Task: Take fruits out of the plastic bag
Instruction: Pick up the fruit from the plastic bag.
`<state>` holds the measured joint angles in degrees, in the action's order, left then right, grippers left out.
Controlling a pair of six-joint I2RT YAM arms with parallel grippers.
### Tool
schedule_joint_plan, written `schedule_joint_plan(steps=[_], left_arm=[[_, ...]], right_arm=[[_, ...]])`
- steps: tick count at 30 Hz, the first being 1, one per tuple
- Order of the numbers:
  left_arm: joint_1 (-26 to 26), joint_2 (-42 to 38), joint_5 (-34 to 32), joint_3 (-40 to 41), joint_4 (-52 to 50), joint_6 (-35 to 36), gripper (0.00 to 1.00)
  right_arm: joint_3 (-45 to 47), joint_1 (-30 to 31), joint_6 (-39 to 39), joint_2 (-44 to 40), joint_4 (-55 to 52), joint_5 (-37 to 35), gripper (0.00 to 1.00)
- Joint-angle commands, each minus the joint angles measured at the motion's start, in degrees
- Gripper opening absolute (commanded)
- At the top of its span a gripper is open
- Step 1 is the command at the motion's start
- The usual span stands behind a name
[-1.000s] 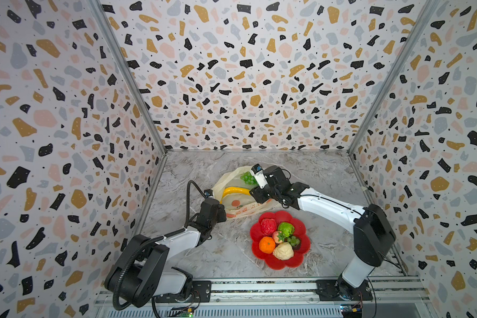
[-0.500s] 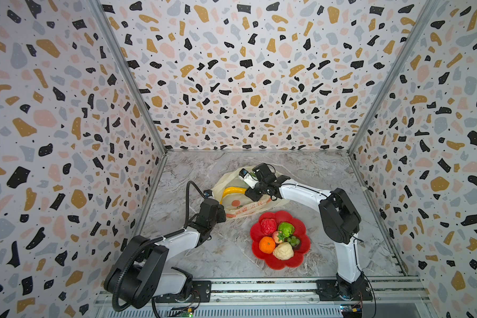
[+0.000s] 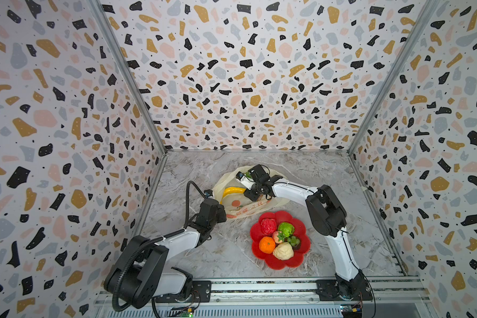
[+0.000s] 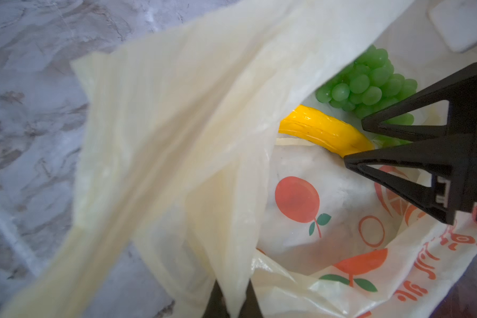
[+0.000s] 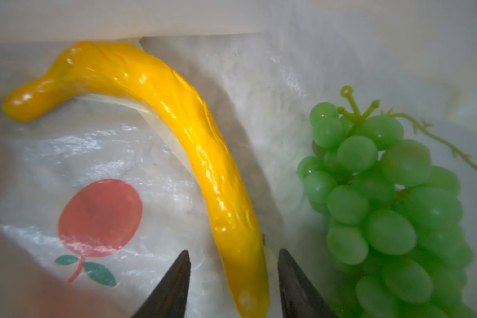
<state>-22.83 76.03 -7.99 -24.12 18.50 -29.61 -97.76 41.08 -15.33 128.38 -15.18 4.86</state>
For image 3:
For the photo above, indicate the aluminium left corner post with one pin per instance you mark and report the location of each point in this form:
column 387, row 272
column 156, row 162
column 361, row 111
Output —
column 121, row 62

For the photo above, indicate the aluminium right corner post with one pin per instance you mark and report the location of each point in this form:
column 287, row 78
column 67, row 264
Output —
column 430, row 6

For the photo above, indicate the orange toy fruit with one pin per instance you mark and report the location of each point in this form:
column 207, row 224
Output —
column 267, row 245

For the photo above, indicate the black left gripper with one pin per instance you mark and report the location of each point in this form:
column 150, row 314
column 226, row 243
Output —
column 220, row 211

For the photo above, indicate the yellow plastic fruit-print bag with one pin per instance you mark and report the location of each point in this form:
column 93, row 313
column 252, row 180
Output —
column 247, row 207

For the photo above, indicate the red flower-shaped plate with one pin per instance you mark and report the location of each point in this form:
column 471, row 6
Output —
column 269, row 259

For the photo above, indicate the cream white toy fruit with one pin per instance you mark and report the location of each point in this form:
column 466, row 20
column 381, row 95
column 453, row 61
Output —
column 283, row 251

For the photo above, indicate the red toy fruit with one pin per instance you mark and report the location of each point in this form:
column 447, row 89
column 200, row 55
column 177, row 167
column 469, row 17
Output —
column 268, row 226

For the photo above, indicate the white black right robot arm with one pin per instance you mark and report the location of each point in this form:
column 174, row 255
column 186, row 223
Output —
column 327, row 216

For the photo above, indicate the aluminium corner post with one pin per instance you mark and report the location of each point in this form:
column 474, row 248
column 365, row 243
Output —
column 121, row 62
column 430, row 6

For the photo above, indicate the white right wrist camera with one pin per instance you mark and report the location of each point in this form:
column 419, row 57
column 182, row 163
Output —
column 244, row 180

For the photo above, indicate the green wrinkled toy fruit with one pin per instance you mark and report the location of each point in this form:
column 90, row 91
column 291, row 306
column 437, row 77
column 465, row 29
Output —
column 286, row 229

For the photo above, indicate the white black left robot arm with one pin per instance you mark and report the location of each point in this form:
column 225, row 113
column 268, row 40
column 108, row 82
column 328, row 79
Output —
column 140, row 274

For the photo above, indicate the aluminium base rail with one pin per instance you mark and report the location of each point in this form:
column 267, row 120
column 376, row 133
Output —
column 387, row 296

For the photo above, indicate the yellow toy banana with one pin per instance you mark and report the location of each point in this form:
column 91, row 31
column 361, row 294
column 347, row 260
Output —
column 233, row 196

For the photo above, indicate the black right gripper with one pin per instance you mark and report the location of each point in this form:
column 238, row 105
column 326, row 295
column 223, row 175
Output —
column 249, row 195

